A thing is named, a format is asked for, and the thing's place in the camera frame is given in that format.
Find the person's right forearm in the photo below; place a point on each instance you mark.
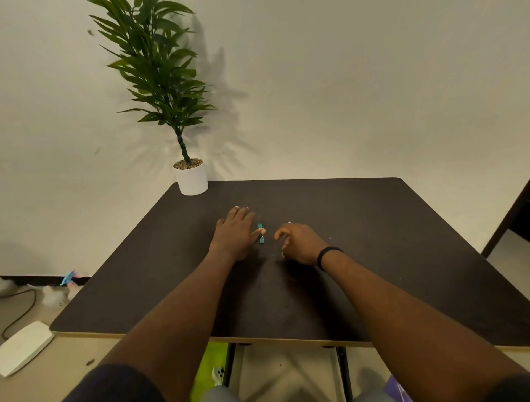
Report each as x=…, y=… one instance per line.
x=401, y=323

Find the person's left forearm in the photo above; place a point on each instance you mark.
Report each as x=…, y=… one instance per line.
x=182, y=319

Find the black wristband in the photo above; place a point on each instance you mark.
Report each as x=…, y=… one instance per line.
x=323, y=253

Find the person's left hand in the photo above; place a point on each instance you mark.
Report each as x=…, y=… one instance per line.
x=234, y=240

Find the dark door frame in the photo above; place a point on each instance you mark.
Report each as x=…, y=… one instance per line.
x=507, y=219

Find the dark shirt sleeve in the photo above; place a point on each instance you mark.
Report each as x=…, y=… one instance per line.
x=116, y=384

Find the small teal clip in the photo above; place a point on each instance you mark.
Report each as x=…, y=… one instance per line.
x=261, y=239

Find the purple paper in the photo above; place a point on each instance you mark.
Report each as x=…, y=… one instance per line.
x=396, y=391

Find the white flat box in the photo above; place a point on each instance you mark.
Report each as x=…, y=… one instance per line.
x=22, y=347

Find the white crumpled paper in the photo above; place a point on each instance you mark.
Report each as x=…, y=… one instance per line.
x=56, y=296

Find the person's right hand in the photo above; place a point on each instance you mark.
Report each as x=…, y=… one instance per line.
x=304, y=246

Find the dark baseboard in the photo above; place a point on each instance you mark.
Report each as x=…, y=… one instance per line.
x=45, y=280

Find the person's left little finger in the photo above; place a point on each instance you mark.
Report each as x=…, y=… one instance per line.
x=219, y=225

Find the white game controller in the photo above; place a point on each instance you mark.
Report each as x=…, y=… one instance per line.
x=217, y=375

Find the grey trousers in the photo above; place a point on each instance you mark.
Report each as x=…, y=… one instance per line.
x=219, y=394

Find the person's left thumb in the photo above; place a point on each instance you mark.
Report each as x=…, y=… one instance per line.
x=257, y=236

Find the green bag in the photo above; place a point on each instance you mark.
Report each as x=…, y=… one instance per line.
x=209, y=370

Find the green artificial plant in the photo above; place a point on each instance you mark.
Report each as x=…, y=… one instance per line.
x=159, y=70

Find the white plant pot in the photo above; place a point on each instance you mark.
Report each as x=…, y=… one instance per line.
x=191, y=179

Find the person's left middle finger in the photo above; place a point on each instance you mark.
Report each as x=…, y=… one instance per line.
x=244, y=214

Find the blue paper scrap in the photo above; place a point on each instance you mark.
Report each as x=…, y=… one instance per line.
x=68, y=278

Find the person's right fingers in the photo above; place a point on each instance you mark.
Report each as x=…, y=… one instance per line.
x=283, y=232

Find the black table leg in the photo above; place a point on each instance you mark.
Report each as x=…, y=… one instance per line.
x=343, y=372
x=228, y=364

